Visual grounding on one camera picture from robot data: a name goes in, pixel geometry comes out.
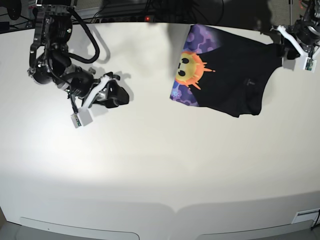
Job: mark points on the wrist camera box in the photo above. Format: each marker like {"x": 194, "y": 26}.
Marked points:
{"x": 307, "y": 63}
{"x": 81, "y": 119}

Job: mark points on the black power strip red light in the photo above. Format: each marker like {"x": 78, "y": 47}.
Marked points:
{"x": 116, "y": 19}

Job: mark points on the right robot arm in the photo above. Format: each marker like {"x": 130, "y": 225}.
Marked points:
{"x": 51, "y": 61}

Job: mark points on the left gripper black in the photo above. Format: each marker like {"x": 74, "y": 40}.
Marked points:
{"x": 298, "y": 39}

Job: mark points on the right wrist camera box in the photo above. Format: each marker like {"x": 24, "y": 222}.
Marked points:
{"x": 81, "y": 119}

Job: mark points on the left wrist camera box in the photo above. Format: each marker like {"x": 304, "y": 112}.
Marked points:
{"x": 307, "y": 63}

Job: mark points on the black T-shirt with print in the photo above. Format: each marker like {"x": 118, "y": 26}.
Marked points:
{"x": 224, "y": 71}

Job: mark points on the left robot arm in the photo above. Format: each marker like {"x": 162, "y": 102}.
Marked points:
{"x": 312, "y": 12}

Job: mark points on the white label plate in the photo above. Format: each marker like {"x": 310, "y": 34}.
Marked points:
{"x": 306, "y": 215}

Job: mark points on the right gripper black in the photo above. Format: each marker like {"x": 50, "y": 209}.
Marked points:
{"x": 82, "y": 83}

